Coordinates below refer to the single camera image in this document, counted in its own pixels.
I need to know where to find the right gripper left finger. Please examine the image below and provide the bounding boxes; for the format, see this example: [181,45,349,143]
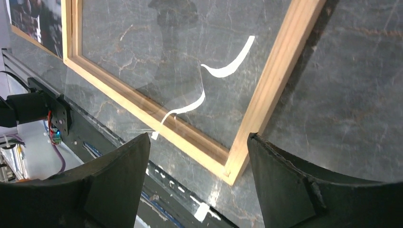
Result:
[0,133,151,228]

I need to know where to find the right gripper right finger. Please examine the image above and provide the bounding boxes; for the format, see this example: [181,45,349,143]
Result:
[247,133,403,228]

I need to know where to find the clear plastic sheet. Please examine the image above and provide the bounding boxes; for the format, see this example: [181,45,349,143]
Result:
[65,0,403,227]

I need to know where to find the wooden picture frame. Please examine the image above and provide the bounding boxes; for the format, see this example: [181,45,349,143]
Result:
[62,0,325,185]

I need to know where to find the printed colour photo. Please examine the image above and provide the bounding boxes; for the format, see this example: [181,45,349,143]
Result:
[4,0,63,58]

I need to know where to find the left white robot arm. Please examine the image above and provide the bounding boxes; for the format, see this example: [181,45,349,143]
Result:
[0,92,49,128]

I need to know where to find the brown backing board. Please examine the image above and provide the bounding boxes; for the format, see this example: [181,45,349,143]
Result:
[10,25,63,61]

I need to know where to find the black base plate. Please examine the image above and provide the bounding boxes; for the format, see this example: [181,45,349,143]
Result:
[28,77,236,228]

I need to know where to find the aluminium rail base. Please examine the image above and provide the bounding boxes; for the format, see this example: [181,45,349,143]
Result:
[0,47,60,183]

